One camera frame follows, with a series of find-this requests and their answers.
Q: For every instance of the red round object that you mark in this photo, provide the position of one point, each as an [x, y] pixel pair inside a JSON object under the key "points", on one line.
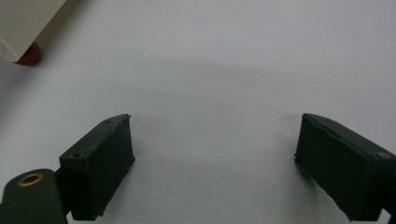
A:
{"points": [[31, 56]]}

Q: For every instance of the cream white box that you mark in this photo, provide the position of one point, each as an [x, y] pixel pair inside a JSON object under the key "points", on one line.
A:
{"points": [[23, 26]]}

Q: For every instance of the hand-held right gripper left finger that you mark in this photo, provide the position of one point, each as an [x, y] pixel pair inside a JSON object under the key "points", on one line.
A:
{"points": [[96, 168]]}

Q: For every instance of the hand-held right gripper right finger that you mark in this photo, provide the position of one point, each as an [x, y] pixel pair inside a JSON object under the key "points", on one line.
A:
{"points": [[342, 168]]}

